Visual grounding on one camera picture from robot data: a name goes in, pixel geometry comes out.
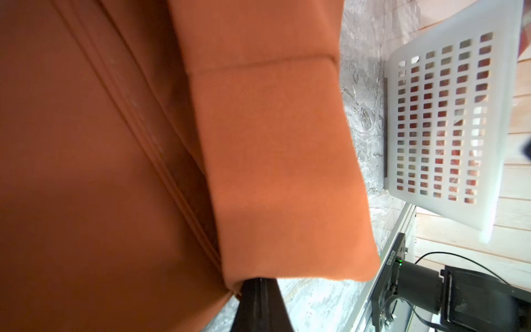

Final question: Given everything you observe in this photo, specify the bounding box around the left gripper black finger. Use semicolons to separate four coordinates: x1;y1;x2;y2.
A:
231;278;294;332

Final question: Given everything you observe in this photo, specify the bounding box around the rust brown skirt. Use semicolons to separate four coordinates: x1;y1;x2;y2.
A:
1;1;380;331

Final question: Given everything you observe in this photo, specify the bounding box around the white plastic basket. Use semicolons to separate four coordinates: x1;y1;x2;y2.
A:
384;1;524;243

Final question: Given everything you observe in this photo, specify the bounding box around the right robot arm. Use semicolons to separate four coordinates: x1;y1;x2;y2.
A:
384;261;530;331

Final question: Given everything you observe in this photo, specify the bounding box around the aluminium rail frame front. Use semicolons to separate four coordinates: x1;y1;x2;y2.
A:
343;203;416;331

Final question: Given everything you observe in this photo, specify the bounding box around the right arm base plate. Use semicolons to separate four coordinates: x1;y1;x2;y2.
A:
370;232;406;331

